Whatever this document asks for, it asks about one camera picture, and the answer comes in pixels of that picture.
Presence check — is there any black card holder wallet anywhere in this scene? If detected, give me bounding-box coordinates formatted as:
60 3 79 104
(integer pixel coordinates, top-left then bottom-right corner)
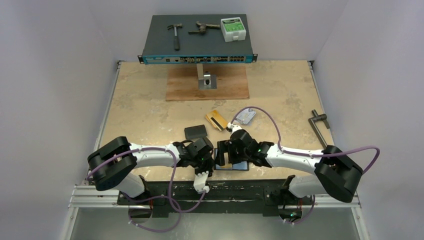
213 148 249 171

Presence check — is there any single gold VIP card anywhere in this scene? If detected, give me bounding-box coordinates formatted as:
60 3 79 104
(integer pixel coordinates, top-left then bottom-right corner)
219 163 233 170

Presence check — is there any black VIP card stack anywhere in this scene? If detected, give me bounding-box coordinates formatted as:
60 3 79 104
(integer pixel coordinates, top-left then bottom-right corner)
184 124 208 140

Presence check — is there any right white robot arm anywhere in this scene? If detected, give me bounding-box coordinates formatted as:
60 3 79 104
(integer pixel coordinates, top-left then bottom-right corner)
214 129 364 204

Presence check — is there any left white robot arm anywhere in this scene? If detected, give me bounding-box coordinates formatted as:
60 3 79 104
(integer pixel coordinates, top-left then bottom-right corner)
87 136 215 205

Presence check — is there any gold VIP card stack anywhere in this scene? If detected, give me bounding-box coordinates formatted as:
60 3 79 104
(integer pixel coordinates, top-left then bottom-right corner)
205 110 229 131

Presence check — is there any silver card stack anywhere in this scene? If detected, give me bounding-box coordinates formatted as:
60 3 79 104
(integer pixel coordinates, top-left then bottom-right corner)
235 108 256 125

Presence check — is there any wooden board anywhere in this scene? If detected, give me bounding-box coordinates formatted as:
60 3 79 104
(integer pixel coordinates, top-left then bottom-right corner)
165 64 250 102

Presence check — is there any small hammer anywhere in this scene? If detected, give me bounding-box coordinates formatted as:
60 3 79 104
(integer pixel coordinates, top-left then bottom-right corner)
167 23 183 51

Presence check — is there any white green plastic box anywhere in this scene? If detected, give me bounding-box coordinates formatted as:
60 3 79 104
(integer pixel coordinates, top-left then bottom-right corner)
220 17 247 43

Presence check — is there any rusty pliers tool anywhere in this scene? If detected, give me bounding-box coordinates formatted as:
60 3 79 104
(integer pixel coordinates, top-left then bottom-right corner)
188 21 221 35

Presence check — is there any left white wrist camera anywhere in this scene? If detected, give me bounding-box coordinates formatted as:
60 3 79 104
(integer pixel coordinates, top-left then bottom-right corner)
193 171 210 194

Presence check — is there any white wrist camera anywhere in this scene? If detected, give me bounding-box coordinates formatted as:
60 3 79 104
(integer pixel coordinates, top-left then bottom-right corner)
225 122 243 133
193 171 210 194

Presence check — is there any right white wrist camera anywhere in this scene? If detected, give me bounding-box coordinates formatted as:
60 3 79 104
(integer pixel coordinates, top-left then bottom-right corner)
225 122 243 133

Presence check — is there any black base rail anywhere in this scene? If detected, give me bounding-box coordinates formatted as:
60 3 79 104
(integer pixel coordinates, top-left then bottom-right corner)
117 179 313 219

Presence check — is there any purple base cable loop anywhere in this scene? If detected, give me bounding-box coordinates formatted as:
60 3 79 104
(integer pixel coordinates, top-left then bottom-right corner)
127 192 184 233

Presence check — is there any metal stand bracket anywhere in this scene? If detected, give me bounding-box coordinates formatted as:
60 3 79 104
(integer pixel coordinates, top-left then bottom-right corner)
196 63 217 90

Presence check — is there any metal crank handle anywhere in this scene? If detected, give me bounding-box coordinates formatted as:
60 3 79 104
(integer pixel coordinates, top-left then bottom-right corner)
308 109 330 149

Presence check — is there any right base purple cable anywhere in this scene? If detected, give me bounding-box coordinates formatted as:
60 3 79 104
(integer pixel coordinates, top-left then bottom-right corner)
282 195 316 226

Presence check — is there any blue network switch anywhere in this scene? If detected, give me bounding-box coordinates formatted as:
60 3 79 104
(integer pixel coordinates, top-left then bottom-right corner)
138 14 258 65

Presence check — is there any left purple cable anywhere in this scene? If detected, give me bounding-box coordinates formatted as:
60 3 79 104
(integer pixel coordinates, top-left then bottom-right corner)
85 147 208 214

